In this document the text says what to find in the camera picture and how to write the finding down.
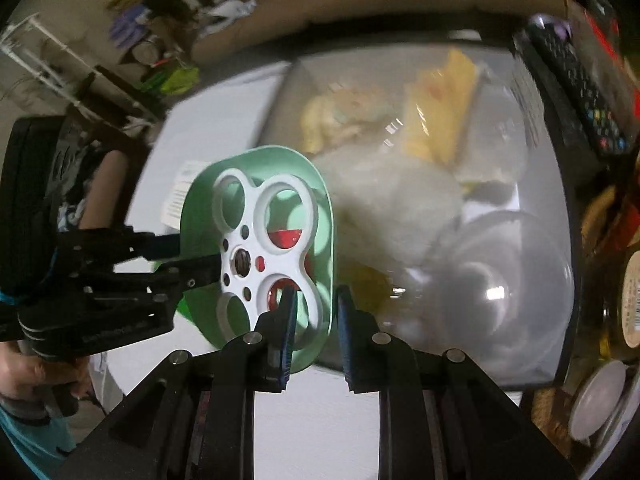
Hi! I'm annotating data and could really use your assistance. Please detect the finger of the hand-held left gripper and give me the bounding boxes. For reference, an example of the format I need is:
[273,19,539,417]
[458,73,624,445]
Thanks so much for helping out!
[55,227,183,267]
[70,252,223,306]

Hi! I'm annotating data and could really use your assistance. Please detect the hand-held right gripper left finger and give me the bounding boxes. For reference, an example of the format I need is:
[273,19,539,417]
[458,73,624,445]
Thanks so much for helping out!
[55,287,301,480]

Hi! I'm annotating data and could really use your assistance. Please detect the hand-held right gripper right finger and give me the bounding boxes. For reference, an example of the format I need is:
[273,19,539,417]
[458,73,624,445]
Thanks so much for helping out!
[336,286,578,480]

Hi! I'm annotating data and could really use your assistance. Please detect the red flower bow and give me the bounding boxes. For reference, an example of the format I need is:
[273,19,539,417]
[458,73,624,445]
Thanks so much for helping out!
[260,227,311,311]

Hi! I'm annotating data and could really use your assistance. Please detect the white four-hole disc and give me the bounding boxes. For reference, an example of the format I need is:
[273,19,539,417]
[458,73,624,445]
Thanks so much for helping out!
[212,167,321,341]

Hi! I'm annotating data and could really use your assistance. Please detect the black storage box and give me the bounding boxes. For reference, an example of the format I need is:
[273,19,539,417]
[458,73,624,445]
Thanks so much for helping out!
[257,42,576,391]

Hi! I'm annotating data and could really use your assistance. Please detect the person's left forearm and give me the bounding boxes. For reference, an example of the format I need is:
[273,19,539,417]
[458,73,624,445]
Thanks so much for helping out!
[0,395,76,480]

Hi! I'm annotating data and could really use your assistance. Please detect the person's left hand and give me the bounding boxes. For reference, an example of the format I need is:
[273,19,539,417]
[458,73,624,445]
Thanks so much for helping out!
[0,340,93,411]

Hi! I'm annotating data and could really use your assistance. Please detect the brown chair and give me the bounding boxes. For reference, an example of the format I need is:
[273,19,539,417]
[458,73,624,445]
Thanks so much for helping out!
[80,150,131,231]

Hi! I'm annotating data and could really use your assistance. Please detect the clear plastic bag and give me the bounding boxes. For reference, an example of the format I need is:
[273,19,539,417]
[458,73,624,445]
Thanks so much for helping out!
[310,150,466,271]

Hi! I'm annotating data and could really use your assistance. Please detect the round metal tin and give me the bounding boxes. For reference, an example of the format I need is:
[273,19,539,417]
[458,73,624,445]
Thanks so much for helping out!
[131,37,163,66]

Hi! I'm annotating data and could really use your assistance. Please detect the lime green bag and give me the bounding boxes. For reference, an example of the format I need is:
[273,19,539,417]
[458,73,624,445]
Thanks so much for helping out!
[142,67,201,96]

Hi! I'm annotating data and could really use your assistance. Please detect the clear dome lid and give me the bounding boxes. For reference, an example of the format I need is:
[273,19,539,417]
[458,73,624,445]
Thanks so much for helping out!
[395,210,573,376]

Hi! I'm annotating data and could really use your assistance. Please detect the stack of blue boxes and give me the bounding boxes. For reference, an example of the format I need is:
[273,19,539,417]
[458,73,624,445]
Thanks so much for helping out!
[107,5,151,51]

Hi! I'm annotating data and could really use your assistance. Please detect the pale yellow foam piece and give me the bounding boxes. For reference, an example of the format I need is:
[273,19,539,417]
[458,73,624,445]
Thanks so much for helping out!
[300,92,391,156]

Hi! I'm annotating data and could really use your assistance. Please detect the woven basket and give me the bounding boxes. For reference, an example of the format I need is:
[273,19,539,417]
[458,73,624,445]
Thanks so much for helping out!
[530,385,576,443]

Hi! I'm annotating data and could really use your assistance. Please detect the black speaker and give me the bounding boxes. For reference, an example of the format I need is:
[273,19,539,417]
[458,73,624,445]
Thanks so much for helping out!
[145,0,193,21]

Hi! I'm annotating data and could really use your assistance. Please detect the white cap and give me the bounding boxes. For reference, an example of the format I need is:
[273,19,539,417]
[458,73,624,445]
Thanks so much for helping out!
[200,0,258,36]

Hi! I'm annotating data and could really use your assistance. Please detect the yellow packet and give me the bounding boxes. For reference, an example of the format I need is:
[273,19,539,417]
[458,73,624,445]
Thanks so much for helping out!
[402,47,478,166]

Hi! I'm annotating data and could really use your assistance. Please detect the white round lid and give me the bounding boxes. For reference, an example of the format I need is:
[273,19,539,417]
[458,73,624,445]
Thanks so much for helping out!
[567,360,636,441]

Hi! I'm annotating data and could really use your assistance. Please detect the brown sofa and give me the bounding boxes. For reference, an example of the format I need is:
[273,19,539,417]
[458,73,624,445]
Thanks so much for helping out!
[192,0,571,63]

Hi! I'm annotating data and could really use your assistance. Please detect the labelled jar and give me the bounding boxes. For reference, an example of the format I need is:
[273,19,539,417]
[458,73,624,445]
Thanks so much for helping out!
[600,250,640,366]

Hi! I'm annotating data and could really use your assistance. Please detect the black remote control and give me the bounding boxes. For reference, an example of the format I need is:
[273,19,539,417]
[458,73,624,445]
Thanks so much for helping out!
[512,22,633,156]

